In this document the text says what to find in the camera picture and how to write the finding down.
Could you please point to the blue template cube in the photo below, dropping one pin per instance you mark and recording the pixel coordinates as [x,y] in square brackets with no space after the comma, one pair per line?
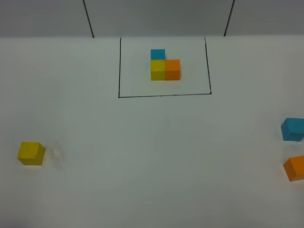
[157,54]

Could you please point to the orange template cube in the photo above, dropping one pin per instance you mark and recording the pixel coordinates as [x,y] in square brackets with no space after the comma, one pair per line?
[173,70]

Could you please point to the yellow template cube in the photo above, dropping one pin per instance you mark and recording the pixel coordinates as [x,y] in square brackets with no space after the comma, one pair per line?
[157,70]

